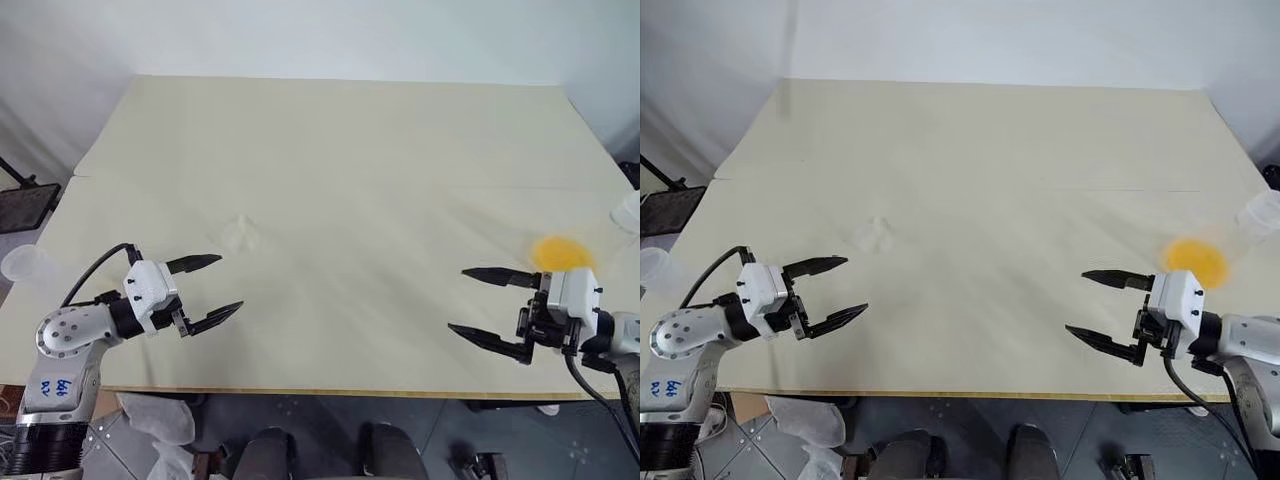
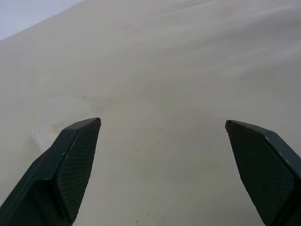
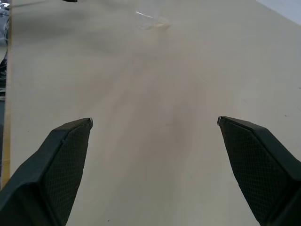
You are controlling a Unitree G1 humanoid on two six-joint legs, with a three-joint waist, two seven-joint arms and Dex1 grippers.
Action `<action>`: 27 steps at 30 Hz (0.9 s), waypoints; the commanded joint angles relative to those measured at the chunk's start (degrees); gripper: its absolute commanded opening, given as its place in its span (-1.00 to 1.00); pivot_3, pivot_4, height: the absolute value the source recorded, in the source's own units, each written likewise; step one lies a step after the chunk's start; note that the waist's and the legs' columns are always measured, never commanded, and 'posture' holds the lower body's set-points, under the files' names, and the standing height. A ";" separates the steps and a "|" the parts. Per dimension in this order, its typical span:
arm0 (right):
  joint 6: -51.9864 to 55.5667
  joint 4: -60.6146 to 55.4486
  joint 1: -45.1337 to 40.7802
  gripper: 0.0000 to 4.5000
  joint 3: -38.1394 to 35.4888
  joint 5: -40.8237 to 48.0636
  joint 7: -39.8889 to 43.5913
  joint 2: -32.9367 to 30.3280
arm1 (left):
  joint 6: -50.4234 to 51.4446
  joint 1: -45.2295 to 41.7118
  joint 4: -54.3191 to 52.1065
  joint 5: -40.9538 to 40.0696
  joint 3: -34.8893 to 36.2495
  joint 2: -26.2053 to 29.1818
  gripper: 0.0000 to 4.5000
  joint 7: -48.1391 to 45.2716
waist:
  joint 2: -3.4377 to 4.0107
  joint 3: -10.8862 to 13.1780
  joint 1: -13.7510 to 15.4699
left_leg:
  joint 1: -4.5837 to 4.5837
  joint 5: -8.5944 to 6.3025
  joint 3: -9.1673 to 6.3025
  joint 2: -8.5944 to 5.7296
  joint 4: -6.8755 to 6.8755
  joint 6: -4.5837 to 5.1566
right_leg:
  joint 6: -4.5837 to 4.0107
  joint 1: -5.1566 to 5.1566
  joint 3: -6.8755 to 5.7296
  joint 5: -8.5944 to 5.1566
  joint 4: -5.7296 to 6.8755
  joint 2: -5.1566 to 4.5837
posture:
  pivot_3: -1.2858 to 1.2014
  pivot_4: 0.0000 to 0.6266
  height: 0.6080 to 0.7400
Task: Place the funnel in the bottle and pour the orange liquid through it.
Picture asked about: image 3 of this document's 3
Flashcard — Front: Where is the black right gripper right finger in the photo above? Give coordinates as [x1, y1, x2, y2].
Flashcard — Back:
[217, 115, 301, 226]

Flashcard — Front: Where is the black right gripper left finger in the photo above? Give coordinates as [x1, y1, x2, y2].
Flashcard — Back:
[0, 117, 94, 226]

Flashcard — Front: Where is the silver robot body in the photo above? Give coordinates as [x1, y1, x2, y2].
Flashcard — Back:
[0, 0, 12, 99]

